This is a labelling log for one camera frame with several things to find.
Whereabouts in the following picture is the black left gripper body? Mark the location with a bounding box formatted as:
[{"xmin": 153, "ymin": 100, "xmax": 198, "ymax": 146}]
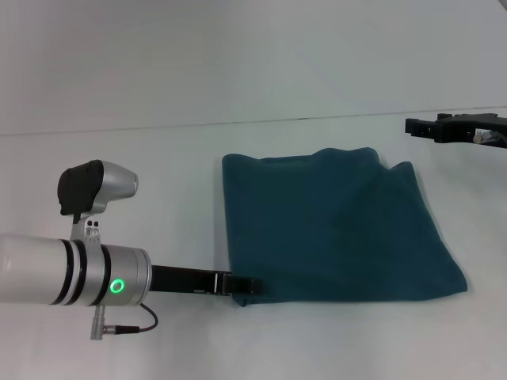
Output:
[{"xmin": 148, "ymin": 264, "xmax": 234, "ymax": 297}]

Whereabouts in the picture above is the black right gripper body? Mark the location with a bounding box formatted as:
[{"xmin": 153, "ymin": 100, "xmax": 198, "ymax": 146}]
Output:
[{"xmin": 433, "ymin": 112, "xmax": 507, "ymax": 150}]

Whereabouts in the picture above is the teal FREE print T-shirt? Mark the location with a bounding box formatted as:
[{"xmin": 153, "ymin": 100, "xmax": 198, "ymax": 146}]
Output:
[{"xmin": 220, "ymin": 146, "xmax": 471, "ymax": 309}]

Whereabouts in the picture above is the left arm plug cable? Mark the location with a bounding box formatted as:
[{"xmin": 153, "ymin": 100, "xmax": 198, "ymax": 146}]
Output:
[{"xmin": 89, "ymin": 302, "xmax": 159, "ymax": 341}]

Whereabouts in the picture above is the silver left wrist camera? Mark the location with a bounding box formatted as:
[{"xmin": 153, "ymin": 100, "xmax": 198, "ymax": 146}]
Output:
[{"xmin": 57, "ymin": 159, "xmax": 140, "ymax": 243}]

